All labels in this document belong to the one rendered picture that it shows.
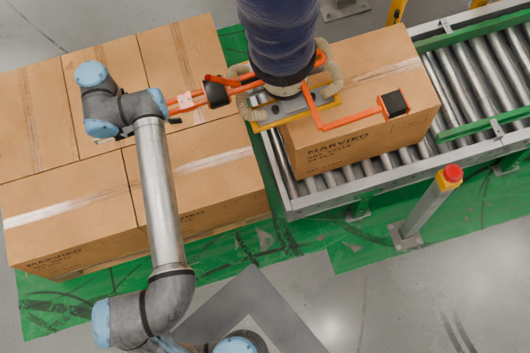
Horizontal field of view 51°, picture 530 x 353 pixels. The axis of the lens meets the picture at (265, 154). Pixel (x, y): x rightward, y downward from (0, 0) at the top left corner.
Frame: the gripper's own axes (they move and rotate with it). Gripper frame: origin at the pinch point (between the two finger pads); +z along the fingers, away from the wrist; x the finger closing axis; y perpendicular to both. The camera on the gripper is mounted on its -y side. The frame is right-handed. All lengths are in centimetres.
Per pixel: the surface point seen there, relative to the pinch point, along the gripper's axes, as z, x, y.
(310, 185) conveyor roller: 68, -23, 61
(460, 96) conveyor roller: 68, -5, 142
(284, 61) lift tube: -23, -8, 57
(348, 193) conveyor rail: 63, -33, 76
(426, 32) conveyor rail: 64, 30, 139
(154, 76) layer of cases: 68, 56, 8
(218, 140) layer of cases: 68, 12, 28
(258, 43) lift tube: -30, -4, 51
